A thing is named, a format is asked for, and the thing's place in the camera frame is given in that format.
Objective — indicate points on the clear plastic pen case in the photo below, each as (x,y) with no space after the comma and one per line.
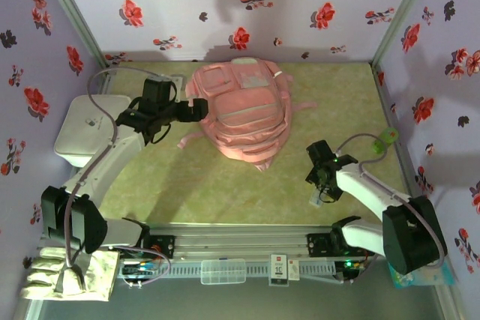
(317,200)

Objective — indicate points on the pink student backpack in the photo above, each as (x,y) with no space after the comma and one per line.
(243,121)

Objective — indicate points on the green plastic bottle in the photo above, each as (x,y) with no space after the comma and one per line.
(386,138)

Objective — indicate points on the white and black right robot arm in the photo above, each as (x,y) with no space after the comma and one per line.
(375,192)

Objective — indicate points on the blue wet wipes pack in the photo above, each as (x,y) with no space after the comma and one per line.
(444,277)

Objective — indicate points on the small white box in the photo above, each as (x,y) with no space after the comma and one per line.
(294,269)

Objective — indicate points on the white lidded storage box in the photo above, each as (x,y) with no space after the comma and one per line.
(82,132)

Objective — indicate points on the black and white card box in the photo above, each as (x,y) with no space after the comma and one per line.
(278,269)

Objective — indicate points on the clear plastic organizer box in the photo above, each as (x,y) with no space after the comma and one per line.
(223,271)

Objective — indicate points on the white canvas work gloves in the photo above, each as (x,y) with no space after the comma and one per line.
(45,282)

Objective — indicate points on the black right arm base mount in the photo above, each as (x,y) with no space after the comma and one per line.
(318,245)

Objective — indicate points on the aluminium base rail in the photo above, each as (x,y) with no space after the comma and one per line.
(240,243)

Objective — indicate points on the aluminium frame post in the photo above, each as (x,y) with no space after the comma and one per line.
(400,16)
(77,16)

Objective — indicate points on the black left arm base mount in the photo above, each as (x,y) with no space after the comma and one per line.
(163,245)

